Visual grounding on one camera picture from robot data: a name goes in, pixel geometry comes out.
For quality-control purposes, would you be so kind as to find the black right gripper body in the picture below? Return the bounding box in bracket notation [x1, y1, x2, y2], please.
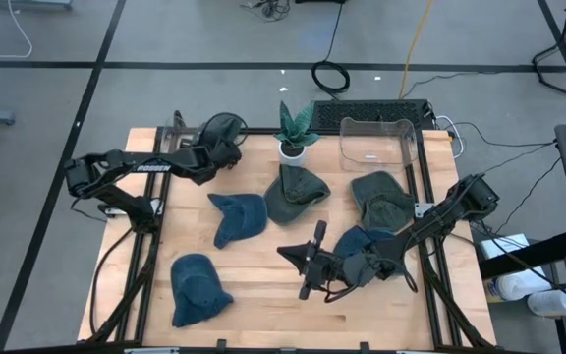
[298, 220, 346, 302]

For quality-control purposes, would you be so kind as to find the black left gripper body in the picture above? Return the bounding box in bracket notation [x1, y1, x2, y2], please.
[206, 139, 244, 171]

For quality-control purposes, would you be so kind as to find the green baseball cap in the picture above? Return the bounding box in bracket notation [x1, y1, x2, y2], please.
[262, 163, 332, 228]
[197, 111, 249, 154]
[349, 170, 417, 233]

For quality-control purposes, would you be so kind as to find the blue denim baseball cap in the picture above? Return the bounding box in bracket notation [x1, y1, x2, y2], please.
[207, 192, 269, 250]
[170, 252, 235, 329]
[333, 224, 405, 276]

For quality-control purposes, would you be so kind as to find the clear plastic bin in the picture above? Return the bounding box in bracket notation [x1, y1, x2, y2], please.
[339, 116, 419, 173]
[160, 116, 240, 172]

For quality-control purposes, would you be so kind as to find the snake plant in white pot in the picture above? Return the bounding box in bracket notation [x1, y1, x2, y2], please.
[273, 100, 322, 167]

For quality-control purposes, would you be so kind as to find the black perforated computer case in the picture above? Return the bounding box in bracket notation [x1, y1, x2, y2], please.
[311, 98, 436, 133]

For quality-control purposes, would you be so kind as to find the white box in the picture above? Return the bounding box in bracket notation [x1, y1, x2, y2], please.
[479, 232, 531, 261]

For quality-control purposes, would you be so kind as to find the white paper towel roll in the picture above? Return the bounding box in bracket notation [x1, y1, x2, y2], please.
[493, 268, 553, 302]
[527, 289, 566, 319]

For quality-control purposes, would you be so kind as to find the black desk beam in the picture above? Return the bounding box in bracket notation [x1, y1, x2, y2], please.
[481, 228, 566, 280]

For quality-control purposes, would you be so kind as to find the grey stand base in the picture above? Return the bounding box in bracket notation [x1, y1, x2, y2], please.
[0, 0, 74, 11]

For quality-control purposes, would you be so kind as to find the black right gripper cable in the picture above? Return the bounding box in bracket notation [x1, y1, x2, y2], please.
[324, 267, 420, 304]

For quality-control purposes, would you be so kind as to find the black coiled cable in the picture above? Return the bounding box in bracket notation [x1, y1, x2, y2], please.
[311, 0, 352, 95]

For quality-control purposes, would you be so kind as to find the black cable tangle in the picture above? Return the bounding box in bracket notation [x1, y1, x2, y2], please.
[239, 0, 292, 24]

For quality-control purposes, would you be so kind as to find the black aluminium frame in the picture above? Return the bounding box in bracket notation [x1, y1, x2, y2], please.
[85, 110, 498, 354]

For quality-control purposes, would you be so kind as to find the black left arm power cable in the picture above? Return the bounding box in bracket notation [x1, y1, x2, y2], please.
[88, 228, 135, 338]

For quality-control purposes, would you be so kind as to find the white cable by case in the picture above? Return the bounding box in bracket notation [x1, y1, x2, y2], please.
[433, 114, 466, 159]

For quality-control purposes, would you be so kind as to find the yellow hanging cable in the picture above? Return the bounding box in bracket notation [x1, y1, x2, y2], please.
[398, 0, 435, 100]

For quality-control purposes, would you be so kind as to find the white floor cable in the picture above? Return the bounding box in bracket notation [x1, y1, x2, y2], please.
[0, 0, 34, 59]

